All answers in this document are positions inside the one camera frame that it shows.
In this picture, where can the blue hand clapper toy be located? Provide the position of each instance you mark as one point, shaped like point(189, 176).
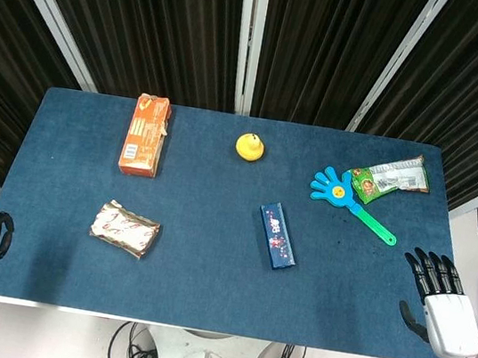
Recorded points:
point(332, 190)

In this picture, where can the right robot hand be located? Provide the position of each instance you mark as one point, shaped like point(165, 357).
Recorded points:
point(451, 323)

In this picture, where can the orange carton box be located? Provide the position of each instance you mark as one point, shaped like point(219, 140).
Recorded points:
point(144, 138)

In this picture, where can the dark blue box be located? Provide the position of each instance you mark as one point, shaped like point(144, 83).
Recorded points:
point(277, 236)

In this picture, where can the silver snack packet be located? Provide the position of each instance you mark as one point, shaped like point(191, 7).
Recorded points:
point(401, 174)

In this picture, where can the gold foil packet red print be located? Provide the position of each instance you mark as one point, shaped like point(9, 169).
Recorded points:
point(123, 229)

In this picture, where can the yellow rubber duck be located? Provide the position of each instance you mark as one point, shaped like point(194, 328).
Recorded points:
point(249, 148)

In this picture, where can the blue carpeted table top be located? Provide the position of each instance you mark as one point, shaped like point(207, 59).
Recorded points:
point(205, 282)

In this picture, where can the green snack packet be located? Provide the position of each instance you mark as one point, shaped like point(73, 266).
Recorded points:
point(366, 186)

